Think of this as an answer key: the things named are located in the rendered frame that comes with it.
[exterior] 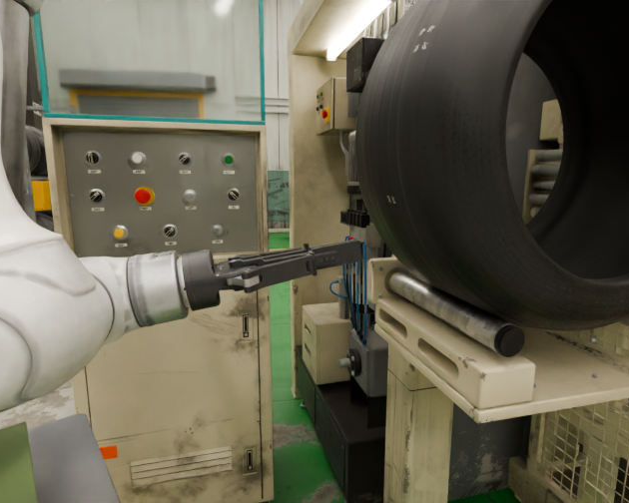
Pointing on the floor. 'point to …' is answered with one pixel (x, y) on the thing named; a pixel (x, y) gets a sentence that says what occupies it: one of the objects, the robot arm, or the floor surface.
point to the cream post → (415, 433)
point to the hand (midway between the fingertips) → (335, 253)
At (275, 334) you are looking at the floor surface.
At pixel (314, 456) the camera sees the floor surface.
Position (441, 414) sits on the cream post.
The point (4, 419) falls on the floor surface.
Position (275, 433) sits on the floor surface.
